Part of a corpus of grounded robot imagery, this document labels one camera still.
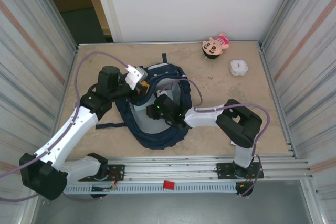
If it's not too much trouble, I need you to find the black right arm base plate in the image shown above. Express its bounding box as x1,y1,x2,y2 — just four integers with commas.
215,161,265,180

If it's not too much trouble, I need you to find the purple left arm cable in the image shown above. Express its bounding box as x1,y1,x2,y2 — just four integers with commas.
0,51,129,203

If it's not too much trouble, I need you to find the navy blue backpack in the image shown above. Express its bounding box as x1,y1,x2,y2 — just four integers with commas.
94,52,194,151

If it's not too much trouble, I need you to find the pink plush doll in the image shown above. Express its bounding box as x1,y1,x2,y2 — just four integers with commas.
201,32,230,59

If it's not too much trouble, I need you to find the slotted metal cable tray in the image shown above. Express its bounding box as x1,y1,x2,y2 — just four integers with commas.
64,183,238,196

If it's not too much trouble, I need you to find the white door frame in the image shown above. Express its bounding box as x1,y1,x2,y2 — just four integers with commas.
80,0,124,44

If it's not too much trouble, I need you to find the aluminium rail frame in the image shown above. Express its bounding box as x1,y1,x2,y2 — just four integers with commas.
64,155,314,183

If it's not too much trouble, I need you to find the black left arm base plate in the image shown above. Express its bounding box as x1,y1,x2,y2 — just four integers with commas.
78,164,125,182

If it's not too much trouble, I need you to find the small white box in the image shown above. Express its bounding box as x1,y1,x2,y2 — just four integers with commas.
229,60,249,77

